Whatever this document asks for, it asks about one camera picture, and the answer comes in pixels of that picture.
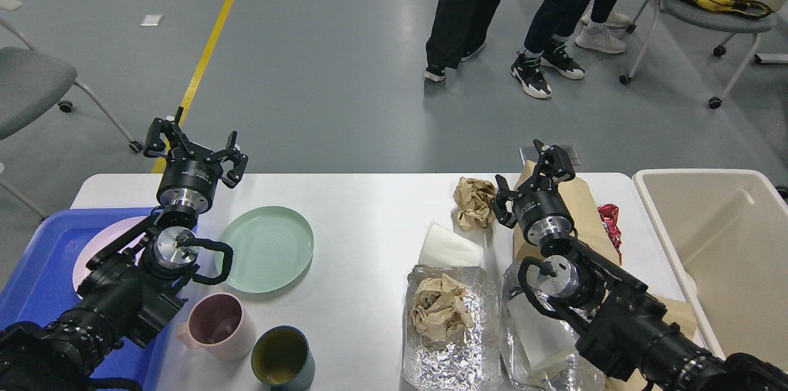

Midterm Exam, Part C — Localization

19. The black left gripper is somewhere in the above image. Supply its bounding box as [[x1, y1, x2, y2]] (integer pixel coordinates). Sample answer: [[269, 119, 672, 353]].
[[143, 107, 248, 214]]

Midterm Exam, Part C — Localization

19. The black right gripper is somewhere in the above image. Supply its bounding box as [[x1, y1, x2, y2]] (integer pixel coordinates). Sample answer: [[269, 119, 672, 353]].
[[491, 139, 575, 243]]

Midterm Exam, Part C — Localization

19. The green plate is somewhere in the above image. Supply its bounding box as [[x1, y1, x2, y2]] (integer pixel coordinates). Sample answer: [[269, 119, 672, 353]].
[[220, 206, 313, 293]]

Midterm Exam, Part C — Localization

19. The dark teal cup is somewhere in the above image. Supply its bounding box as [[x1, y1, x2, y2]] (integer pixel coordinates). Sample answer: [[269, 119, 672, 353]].
[[250, 324, 316, 390]]

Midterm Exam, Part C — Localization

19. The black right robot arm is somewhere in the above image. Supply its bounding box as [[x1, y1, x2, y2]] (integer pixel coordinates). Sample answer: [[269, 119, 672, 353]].
[[491, 139, 787, 390]]

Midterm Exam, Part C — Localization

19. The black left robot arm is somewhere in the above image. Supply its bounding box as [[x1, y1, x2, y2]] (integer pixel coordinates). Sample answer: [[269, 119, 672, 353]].
[[1, 107, 248, 390]]

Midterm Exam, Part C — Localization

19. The crumpled brown paper ball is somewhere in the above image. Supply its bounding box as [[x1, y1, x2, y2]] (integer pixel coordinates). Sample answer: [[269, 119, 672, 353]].
[[453, 177, 496, 232]]

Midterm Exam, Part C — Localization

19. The brown paper bag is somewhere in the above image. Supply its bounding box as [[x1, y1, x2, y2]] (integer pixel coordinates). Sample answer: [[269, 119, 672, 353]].
[[513, 161, 698, 390]]

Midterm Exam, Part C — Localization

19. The red foil wrapper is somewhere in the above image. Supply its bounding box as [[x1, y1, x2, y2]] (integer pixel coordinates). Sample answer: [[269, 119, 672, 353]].
[[597, 204, 622, 266]]

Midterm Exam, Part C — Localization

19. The white paper cup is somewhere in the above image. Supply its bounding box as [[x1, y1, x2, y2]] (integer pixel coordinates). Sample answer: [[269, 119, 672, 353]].
[[417, 222, 484, 268]]

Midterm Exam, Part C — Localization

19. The pink plate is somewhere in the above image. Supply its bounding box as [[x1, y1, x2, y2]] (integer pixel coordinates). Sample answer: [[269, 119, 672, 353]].
[[71, 216, 144, 292]]

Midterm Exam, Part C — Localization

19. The crumpled brown paper on foil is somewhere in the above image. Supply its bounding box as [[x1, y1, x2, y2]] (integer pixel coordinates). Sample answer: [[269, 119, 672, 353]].
[[408, 273, 475, 349]]

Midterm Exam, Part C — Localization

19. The grey chair left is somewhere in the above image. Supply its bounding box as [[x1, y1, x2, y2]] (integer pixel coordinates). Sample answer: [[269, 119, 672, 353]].
[[0, 17, 145, 219]]

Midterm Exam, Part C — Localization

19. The aluminium foil sheet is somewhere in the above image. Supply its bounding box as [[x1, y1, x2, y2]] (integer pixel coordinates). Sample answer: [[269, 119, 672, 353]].
[[402, 265, 503, 390]]

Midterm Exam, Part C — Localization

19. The beige plastic bin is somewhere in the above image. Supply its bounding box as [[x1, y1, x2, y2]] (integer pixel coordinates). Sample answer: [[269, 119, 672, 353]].
[[633, 169, 787, 369]]

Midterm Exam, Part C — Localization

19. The person in dark jeans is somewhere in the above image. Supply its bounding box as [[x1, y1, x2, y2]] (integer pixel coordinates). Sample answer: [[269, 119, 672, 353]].
[[510, 0, 589, 99]]

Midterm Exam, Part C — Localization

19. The blue plastic tray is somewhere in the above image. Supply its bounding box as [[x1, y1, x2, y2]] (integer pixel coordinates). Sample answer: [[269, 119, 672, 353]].
[[2, 209, 156, 388]]

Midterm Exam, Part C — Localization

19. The person in black trousers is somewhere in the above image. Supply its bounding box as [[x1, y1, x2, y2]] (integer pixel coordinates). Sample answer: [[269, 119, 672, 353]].
[[424, 0, 501, 82]]

